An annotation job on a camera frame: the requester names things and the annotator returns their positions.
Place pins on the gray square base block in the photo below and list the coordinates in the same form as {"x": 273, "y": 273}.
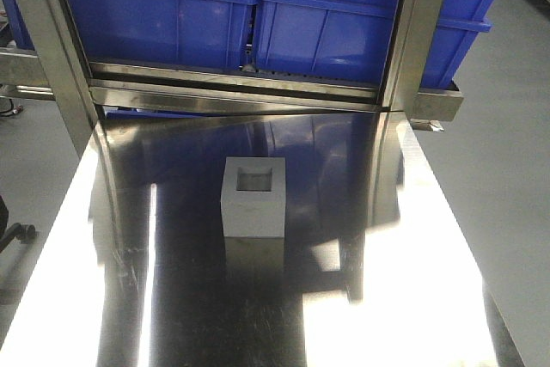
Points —
{"x": 253, "y": 197}

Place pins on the blue bin with clothes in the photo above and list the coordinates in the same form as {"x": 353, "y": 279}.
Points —
{"x": 201, "y": 33}

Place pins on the stainless steel rack frame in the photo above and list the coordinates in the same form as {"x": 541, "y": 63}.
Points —
{"x": 58, "y": 69}

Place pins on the blue plastic bin right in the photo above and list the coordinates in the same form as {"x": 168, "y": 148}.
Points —
{"x": 349, "y": 39}

